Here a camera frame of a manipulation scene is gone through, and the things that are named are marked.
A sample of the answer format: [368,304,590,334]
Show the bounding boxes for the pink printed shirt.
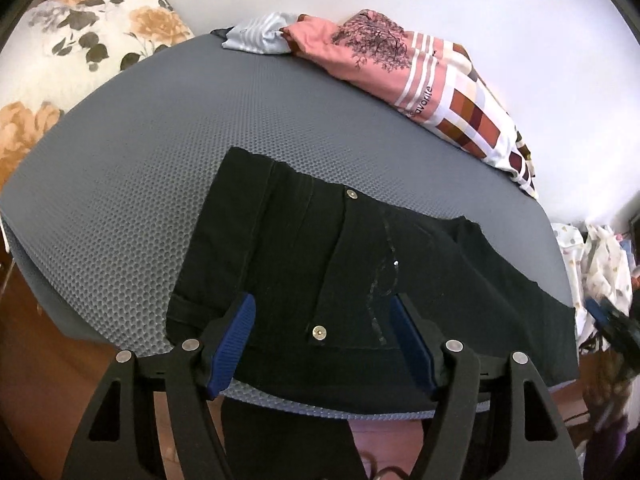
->
[282,9,456,128]

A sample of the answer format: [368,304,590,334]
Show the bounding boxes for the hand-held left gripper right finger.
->
[387,292,583,480]

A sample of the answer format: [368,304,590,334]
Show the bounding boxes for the white dotted cloth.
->
[550,220,636,351]

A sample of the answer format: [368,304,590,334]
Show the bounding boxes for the grey textured mat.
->
[0,30,573,418]

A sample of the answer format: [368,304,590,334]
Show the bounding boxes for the floral cream pillow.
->
[0,0,196,191]

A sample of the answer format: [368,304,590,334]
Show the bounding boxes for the light striped cloth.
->
[220,11,301,56]

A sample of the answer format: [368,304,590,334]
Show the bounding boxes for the black pants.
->
[165,147,581,480]

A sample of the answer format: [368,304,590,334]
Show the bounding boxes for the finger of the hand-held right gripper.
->
[586,296,636,358]

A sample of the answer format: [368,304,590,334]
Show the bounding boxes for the pink patterned garment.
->
[400,42,541,198]

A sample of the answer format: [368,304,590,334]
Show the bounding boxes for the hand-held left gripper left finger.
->
[62,292,258,480]

